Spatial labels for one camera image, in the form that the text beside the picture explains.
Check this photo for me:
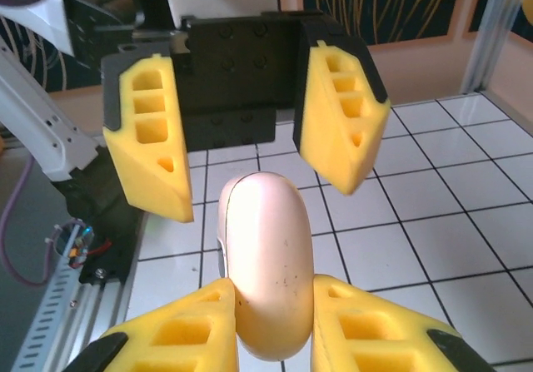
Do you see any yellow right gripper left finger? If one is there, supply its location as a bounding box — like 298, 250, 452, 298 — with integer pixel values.
82, 278, 241, 372

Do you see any small circuit board with LED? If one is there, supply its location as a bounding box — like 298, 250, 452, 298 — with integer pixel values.
52, 217, 95, 271

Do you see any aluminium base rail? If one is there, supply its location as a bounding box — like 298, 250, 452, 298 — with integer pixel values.
89, 217, 149, 372

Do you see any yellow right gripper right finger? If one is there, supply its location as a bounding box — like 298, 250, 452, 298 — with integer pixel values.
310, 275, 499, 372

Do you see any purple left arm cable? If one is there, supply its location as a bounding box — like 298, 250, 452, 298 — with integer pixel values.
0, 0, 55, 288

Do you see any yellow toy figure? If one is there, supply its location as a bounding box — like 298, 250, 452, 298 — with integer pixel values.
217, 171, 314, 363

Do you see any aluminium frame post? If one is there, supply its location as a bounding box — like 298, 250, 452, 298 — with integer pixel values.
460, 0, 524, 95

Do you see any perforated grey cable duct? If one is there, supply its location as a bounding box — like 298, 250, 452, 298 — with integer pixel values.
10, 226, 99, 372

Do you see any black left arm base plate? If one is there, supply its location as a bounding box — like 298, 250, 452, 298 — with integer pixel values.
78, 209, 145, 285

